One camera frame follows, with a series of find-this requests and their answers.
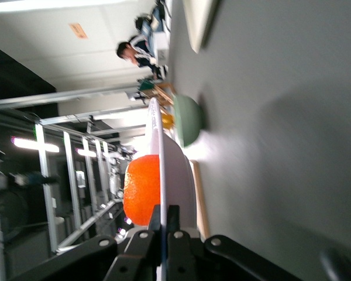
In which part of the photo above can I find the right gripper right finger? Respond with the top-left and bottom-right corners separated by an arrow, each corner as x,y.
166,205 -> 198,281

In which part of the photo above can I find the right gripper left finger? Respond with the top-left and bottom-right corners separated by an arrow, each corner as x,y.
103,204 -> 162,281

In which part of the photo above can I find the orange fruit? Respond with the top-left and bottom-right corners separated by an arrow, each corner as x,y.
122,154 -> 162,227

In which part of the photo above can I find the white ribbed plate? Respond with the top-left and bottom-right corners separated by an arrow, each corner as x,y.
146,97 -> 201,281

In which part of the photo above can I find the small yellow plate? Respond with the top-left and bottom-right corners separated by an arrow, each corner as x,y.
161,113 -> 176,130

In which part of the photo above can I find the wooden cutting board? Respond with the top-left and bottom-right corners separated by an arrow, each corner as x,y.
190,160 -> 212,239

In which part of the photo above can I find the fluorescent ceiling light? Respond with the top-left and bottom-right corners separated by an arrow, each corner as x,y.
11,136 -> 60,154
75,147 -> 98,158

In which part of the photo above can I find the pale green bowl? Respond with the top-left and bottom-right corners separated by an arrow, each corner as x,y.
173,94 -> 207,148

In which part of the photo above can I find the wooden dish rack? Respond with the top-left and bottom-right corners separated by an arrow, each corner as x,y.
142,81 -> 177,118

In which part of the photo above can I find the seated person dark jacket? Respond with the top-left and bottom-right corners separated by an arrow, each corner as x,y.
116,34 -> 169,81

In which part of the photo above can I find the white desktop box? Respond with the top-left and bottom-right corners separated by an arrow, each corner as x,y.
152,31 -> 169,66

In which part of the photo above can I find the beige bear print tray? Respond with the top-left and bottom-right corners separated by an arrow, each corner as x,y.
182,0 -> 223,54

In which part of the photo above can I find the aluminium profile frame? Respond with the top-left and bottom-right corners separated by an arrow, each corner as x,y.
0,84 -> 153,256

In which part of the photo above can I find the orange paper wall sign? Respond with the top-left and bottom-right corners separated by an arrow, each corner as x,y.
68,22 -> 89,40

